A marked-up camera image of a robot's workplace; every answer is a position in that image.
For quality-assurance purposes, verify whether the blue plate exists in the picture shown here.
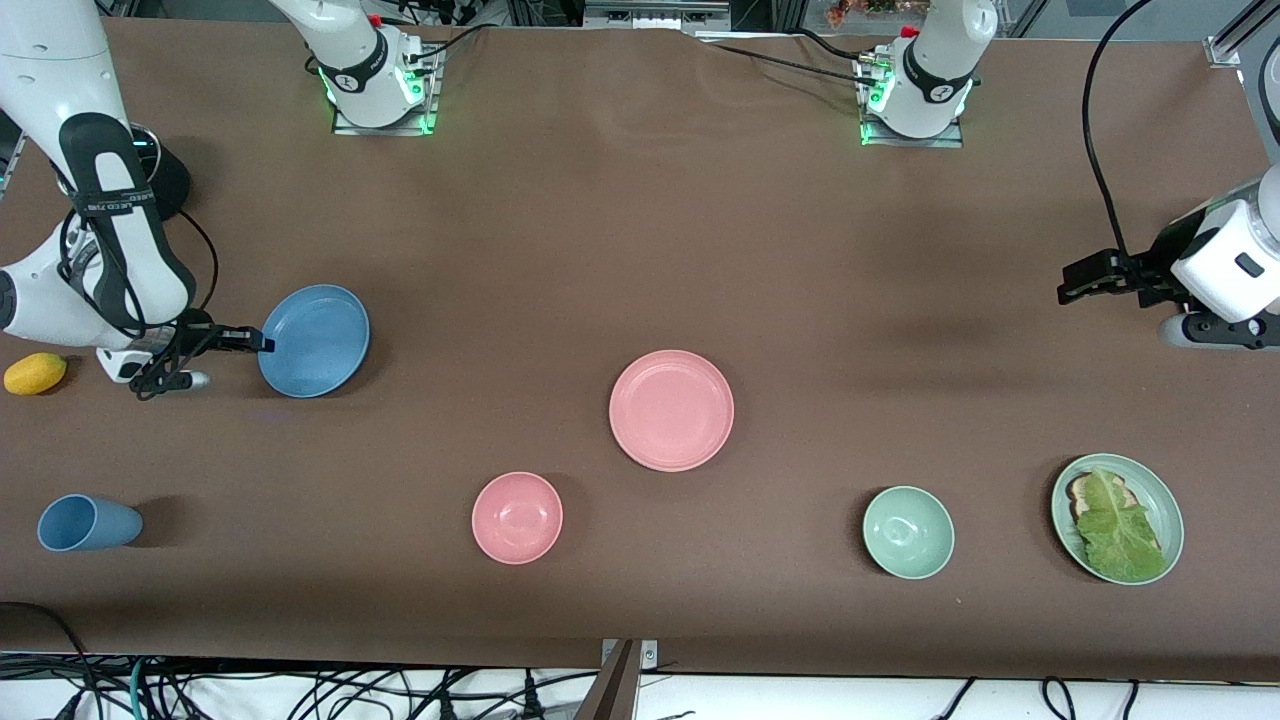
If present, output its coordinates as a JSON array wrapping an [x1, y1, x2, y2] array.
[[258, 285, 371, 399]]

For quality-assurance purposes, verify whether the pink plate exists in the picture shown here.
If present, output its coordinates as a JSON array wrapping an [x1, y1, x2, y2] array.
[[608, 349, 735, 473]]

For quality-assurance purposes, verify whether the yellow lemon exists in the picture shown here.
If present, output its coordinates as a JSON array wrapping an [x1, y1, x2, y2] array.
[[3, 352, 68, 396]]

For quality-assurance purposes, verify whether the blue cup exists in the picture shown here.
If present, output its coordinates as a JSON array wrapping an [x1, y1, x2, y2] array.
[[37, 494, 144, 553]]

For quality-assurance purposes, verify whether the glass lid with blue knob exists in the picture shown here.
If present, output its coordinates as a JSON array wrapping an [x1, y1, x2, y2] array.
[[130, 122, 163, 183]]

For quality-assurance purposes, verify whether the bread slice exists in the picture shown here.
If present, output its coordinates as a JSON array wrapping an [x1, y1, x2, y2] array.
[[1066, 472, 1163, 553]]

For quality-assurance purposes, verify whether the green plate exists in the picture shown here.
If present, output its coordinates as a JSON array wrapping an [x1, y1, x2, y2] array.
[[1050, 453, 1186, 587]]

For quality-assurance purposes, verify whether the green lettuce leaf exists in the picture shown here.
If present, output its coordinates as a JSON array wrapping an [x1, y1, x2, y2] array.
[[1075, 467, 1169, 584]]

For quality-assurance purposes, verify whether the green bowl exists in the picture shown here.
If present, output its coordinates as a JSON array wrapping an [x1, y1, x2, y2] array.
[[862, 485, 956, 581]]

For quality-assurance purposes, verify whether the pink bowl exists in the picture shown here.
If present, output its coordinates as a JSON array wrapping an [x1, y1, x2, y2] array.
[[471, 471, 564, 566]]

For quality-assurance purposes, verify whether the grey metal box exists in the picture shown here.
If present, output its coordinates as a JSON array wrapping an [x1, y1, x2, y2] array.
[[583, 0, 733, 33]]

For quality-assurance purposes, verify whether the dark wedge beam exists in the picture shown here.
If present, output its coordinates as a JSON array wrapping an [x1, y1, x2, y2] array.
[[575, 640, 641, 720]]

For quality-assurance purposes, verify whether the black saucepan with blue handle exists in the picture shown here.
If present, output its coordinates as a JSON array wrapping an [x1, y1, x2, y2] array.
[[145, 140, 191, 223]]

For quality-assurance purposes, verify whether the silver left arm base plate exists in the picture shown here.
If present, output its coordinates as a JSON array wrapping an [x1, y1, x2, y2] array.
[[858, 50, 966, 149]]

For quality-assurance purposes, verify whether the aluminium frame post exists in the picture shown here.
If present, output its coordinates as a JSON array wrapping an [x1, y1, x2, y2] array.
[[1205, 0, 1263, 66]]

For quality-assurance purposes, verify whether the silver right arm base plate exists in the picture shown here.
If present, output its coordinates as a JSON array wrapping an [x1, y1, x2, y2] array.
[[332, 45, 441, 136]]

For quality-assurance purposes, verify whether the black base cable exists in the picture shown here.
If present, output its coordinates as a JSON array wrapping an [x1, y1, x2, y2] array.
[[410, 22, 501, 66], [700, 40, 879, 86], [790, 28, 873, 63]]

